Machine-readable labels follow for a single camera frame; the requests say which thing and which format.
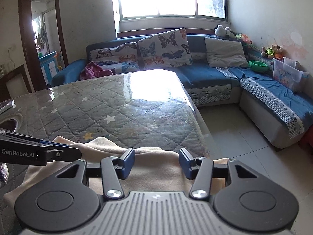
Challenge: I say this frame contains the cream fleece garment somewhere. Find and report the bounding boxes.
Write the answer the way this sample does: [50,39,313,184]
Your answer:
[3,136,229,206]

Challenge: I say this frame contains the quilted star tablecloth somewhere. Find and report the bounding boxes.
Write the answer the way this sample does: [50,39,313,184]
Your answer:
[0,68,216,235]

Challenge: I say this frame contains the light blue cabinet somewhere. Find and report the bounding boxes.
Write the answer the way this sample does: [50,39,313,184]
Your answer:
[39,52,58,85]

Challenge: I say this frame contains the pink cloth on sofa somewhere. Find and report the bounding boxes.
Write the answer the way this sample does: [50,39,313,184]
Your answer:
[79,61,113,81]

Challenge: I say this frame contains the blue corner sofa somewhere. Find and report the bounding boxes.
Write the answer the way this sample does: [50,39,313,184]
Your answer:
[50,33,313,150]

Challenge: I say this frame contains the small butterfly print pillow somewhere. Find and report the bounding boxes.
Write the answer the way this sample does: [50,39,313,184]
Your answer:
[89,42,140,74]

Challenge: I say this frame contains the green plastic bowl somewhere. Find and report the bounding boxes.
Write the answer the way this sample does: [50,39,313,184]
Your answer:
[249,61,269,73]

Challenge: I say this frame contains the grey plain pillow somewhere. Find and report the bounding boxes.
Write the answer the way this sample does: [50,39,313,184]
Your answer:
[204,37,248,67]

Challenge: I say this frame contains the large butterfly print pillow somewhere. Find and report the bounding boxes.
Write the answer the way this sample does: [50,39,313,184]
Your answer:
[137,28,192,70]

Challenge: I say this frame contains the clear plastic storage box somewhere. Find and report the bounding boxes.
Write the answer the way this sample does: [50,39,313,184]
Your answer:
[273,59,309,93]

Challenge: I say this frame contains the brown green plush toys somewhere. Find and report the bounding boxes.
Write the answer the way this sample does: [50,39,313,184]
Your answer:
[261,45,283,61]

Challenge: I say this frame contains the white black plush toy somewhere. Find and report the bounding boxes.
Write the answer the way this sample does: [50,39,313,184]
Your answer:
[214,24,236,38]

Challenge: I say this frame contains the brown wooden door frame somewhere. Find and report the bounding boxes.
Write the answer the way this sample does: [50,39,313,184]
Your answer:
[18,0,70,91]

